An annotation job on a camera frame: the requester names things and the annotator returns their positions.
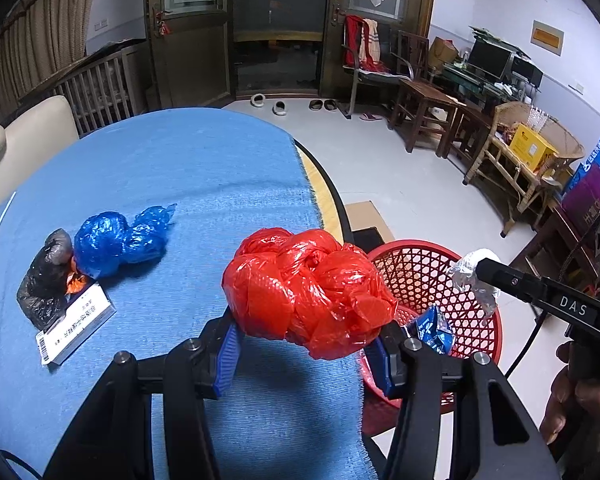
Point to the dark wooden stool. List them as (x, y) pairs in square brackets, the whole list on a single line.
[(472, 115)]

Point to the pink flip-flop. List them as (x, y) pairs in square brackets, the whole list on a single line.
[(370, 117)]

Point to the brown slipper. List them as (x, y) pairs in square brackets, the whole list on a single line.
[(331, 105), (316, 105)]

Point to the purple gift box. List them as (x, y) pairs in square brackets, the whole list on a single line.
[(587, 192)]

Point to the blue snack wrapper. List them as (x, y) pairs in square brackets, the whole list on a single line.
[(432, 330)]

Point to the black computer monitor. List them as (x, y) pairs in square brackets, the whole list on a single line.
[(488, 59)]

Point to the metal frame chair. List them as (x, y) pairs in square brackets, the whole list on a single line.
[(379, 77)]

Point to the wooden crib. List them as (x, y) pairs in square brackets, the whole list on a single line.
[(105, 90)]

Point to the orange plastic bag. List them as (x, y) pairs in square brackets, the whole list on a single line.
[(75, 284)]

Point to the small black monitor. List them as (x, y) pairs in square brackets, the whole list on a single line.
[(527, 72)]

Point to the wooden door with red tassel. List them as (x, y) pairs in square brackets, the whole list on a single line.
[(190, 60)]

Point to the red plastic mesh basket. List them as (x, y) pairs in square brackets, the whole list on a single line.
[(419, 245)]

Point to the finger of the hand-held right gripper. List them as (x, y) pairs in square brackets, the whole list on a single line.
[(509, 280)]

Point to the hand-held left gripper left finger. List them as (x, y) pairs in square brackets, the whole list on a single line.
[(227, 360)]

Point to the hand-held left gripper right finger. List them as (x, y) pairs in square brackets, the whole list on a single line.
[(379, 362)]

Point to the beige leather sofa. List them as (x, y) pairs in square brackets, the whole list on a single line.
[(30, 135)]

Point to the yellow carton box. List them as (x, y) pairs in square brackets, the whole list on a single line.
[(532, 147)]

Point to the red striped cloth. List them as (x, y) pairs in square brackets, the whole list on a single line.
[(362, 45)]

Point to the cluttered computer desk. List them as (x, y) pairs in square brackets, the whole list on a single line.
[(479, 90)]

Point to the white slipper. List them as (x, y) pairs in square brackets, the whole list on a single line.
[(280, 109), (258, 100)]

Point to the small printed carton box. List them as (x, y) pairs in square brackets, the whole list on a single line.
[(75, 325)]

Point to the rattan armchair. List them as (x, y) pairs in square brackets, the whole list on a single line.
[(564, 137)]

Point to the orange wall panel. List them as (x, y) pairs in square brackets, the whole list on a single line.
[(547, 37)]

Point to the black plastic bag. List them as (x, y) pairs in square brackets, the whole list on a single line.
[(42, 280)]

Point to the small brown cardboard box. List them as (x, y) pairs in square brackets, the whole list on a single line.
[(442, 52)]

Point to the red tassel ornament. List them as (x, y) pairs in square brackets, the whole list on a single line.
[(161, 25)]

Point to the person's right hand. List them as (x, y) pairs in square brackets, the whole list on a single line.
[(557, 405)]

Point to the blue tablecloth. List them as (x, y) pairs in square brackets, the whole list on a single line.
[(180, 175)]

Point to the blue plastic bag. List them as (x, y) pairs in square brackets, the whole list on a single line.
[(105, 240)]

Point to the clear white plastic bag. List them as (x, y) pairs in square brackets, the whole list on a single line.
[(467, 267)]

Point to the beige curtain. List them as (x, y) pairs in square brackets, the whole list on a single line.
[(35, 35)]

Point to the red plastic bag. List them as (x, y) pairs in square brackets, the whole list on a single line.
[(305, 290)]

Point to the dark carved wooden chair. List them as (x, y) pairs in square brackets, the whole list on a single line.
[(554, 240)]

